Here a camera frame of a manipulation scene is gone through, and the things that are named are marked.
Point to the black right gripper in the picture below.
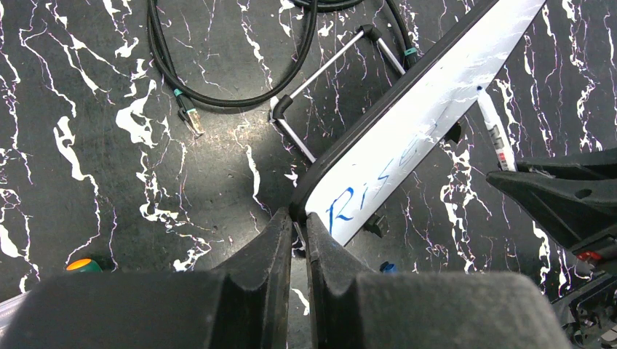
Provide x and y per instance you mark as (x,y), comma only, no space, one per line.
(580,215)

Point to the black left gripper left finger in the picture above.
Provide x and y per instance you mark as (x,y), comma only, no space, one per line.
(241,303)

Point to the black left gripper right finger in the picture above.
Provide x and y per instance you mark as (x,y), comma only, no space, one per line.
(353,306)

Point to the blue marker cap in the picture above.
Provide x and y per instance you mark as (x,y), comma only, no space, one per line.
(387,267)

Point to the white whiteboard marker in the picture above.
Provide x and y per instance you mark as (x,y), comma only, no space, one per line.
(500,141)

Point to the white whiteboard black frame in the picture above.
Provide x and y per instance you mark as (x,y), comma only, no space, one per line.
(351,181)

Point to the green handled screwdriver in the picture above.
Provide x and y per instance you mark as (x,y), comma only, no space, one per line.
(83,265)

